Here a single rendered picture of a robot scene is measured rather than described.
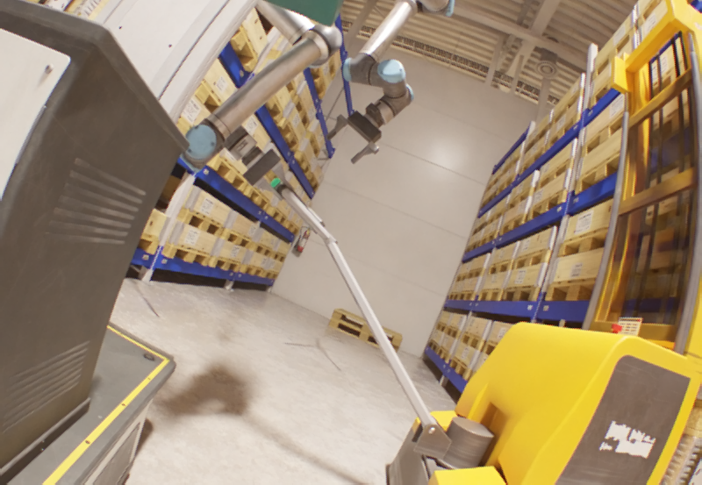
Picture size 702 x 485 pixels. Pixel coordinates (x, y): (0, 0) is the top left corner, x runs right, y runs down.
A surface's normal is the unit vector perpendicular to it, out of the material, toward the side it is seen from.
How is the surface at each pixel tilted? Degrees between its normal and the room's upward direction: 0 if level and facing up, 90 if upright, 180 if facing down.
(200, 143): 95
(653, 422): 90
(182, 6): 90
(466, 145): 90
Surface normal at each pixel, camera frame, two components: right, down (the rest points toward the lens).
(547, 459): -0.07, -0.21
